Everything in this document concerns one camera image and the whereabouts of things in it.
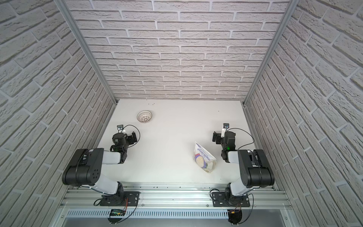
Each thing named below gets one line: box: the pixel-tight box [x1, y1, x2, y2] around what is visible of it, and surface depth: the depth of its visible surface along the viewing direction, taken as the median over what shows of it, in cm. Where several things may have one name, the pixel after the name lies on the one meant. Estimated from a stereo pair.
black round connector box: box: [227, 209, 243, 225], surface depth 71 cm
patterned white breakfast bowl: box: [137, 110, 153, 124], surface depth 109 cm
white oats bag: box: [193, 141, 217, 174], surface depth 77 cm
